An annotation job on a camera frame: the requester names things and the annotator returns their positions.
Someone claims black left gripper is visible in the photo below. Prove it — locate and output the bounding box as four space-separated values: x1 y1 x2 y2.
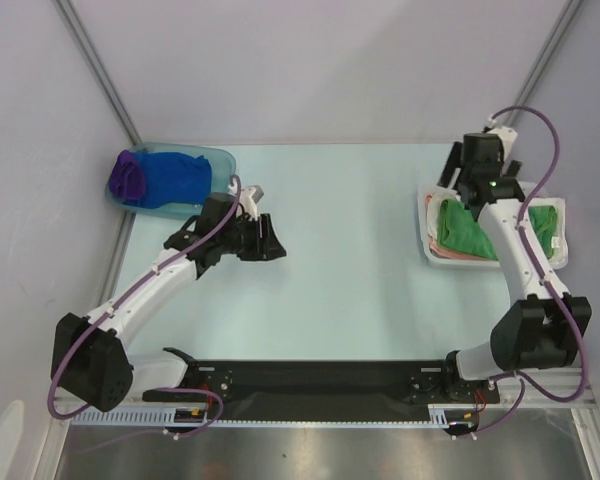
218 213 285 261

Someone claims green microfibre towel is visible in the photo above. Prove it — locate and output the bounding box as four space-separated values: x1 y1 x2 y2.
437 199 557 261

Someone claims blue towel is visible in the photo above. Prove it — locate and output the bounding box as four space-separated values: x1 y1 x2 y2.
109 150 213 209

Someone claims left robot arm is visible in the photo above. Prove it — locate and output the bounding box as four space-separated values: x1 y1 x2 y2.
48 186 287 412

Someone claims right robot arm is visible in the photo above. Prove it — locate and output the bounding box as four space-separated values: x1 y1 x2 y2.
440 133 592 402

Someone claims white plastic basket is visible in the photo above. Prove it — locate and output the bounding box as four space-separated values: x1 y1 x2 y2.
417 185 569 270

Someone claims pink towel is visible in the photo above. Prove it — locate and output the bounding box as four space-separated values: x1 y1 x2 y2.
429 238 488 262

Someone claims white towel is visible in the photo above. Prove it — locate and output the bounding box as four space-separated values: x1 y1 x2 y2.
418 190 568 269

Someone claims purple towel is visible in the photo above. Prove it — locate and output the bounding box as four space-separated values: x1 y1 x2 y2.
108 150 146 201

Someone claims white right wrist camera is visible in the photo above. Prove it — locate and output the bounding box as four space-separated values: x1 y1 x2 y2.
484 116 518 153

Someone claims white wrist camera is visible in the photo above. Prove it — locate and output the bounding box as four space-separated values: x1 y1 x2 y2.
228 182 264 221
484 116 518 153

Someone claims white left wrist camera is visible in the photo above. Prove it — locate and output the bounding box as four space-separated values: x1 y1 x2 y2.
228 182 264 221

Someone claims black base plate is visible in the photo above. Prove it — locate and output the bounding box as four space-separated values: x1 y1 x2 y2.
142 360 500 423

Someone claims aluminium frame rail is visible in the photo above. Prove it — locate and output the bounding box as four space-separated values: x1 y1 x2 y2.
47 368 596 409

